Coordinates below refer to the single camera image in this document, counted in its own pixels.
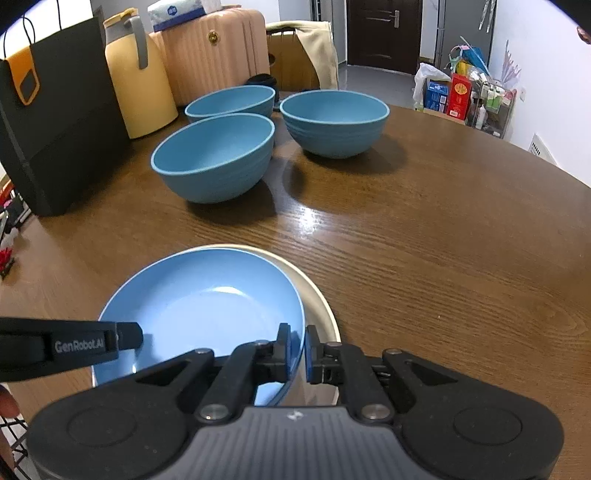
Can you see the small blue plate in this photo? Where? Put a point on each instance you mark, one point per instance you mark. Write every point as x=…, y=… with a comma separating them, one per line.
x=198, y=304

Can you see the cream plate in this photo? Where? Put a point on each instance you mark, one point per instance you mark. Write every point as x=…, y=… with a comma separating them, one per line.
x=314, y=300

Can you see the red artificial flower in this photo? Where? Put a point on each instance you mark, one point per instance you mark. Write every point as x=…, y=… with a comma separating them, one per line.
x=5, y=261

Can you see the yellow thermos jug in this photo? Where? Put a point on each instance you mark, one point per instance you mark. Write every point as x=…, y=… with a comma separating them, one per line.
x=136, y=78

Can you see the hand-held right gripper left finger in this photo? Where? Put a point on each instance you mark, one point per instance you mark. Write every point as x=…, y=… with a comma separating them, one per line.
x=288, y=350

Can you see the cardboard box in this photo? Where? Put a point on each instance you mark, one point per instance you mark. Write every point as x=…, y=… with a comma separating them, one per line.
x=438, y=115

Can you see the white blue tissue pack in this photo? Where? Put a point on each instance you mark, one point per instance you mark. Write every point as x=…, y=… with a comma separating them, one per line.
x=184, y=14

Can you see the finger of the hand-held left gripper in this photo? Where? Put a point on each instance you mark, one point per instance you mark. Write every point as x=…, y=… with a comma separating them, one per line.
x=129, y=336

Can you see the metal storage rack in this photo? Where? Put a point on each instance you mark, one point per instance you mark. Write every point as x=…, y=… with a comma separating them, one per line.
x=494, y=106

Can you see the red box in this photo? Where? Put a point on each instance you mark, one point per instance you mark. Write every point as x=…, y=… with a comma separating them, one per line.
x=459, y=97

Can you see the pink suitcase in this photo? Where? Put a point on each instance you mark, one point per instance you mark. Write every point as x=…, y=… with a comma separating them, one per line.
x=212, y=60

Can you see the purple wall decoration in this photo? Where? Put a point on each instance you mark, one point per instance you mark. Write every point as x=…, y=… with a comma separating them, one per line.
x=510, y=64

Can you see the black cylinder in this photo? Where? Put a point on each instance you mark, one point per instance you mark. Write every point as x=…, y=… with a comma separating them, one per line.
x=261, y=81

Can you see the colorful toy bundle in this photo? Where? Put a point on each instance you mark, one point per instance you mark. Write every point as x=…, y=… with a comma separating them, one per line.
x=466, y=57

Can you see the wooden chair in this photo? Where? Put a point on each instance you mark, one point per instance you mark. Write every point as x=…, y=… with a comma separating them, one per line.
x=286, y=64

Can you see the dark door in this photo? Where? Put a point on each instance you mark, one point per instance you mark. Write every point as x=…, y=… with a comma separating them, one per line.
x=383, y=32

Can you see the white plastic bag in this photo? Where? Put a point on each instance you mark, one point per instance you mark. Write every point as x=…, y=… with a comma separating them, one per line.
x=427, y=74

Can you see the blue box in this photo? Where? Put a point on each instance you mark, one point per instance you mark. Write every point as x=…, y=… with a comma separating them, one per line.
x=436, y=97

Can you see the person's left hand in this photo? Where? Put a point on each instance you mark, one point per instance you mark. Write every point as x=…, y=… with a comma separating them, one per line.
x=7, y=404

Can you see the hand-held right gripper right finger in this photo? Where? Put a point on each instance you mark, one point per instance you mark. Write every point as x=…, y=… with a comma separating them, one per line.
x=308, y=353

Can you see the black paper bag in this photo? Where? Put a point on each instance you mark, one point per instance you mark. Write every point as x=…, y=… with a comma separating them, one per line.
x=60, y=129

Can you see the large blue bowl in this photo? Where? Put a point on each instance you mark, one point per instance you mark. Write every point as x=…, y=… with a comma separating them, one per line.
x=212, y=152
x=334, y=117
x=231, y=101

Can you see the white flat panel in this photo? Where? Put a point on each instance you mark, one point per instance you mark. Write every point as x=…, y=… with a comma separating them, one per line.
x=542, y=150

